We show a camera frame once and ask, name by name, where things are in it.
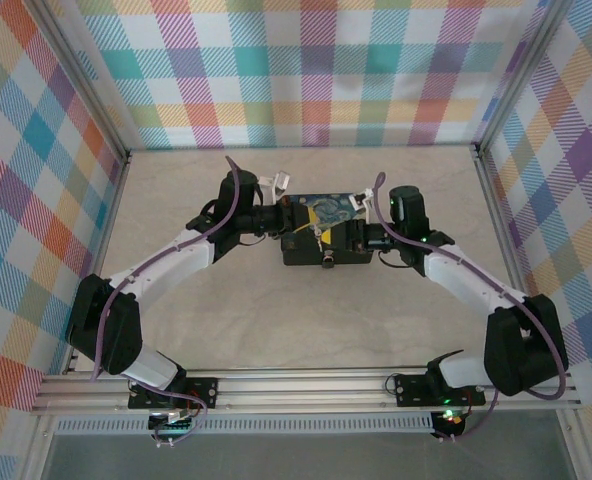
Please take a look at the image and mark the black box with painted lid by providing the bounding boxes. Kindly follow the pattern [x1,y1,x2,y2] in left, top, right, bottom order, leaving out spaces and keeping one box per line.
[278,190,376,270]

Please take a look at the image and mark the electronics board with orange connector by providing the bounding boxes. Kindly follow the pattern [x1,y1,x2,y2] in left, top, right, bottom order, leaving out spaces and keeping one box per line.
[433,407,470,444]

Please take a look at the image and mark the electronics board with white connector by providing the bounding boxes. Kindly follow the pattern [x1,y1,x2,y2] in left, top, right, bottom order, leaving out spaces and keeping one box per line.
[148,409,200,450]

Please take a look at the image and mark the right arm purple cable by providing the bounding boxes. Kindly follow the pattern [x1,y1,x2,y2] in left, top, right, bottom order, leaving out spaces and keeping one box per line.
[373,172,568,444]

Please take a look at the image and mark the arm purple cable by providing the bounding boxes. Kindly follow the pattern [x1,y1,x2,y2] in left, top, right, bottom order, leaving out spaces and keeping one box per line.
[373,172,568,444]
[91,155,210,449]

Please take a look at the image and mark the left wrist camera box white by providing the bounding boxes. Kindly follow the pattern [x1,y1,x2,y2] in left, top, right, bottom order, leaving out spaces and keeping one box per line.
[257,171,293,205]

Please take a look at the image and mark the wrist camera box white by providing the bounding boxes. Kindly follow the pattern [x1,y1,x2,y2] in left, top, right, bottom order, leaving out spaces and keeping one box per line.
[350,186,378,212]
[257,171,293,205]

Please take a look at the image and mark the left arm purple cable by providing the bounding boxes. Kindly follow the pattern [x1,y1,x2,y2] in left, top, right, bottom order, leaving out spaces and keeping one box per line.
[91,155,210,449]

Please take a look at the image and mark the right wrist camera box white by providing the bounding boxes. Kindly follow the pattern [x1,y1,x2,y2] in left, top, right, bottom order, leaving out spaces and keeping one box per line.
[350,186,378,212]

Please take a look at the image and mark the aluminium table side rail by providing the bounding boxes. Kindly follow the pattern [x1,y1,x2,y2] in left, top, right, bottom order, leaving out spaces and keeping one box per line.
[473,142,550,371]
[60,149,133,376]

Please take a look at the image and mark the long aluminium mounting rail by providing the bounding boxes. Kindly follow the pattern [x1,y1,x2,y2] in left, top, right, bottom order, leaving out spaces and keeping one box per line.
[30,367,585,416]

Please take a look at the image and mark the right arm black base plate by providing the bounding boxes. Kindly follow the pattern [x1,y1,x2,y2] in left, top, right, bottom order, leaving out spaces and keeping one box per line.
[393,372,486,407]

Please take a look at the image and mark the aluminium frame post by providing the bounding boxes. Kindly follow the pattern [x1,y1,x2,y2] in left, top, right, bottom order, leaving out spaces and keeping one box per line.
[28,0,132,164]
[475,0,565,156]

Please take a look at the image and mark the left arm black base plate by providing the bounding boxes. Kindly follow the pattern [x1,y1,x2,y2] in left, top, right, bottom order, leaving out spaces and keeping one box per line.
[128,377,219,411]

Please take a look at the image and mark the white slotted cable duct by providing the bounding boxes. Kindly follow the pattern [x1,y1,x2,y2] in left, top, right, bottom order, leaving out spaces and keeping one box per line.
[55,413,435,435]

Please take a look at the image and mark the aluminium frame leg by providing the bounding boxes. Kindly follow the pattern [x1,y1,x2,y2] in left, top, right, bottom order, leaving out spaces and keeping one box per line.
[20,413,60,480]
[558,407,592,480]

